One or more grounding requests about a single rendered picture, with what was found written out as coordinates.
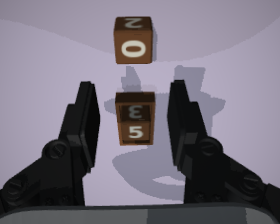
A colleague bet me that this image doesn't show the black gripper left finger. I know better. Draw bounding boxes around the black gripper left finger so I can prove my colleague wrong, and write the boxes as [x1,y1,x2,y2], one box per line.
[0,81,100,215]

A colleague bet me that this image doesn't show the brown number cube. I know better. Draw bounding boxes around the brown number cube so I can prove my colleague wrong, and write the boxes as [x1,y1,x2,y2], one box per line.
[113,16,153,64]
[120,105,151,141]

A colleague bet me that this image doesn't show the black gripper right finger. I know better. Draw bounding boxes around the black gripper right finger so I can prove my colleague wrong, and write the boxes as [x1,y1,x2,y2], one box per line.
[167,80,280,224]

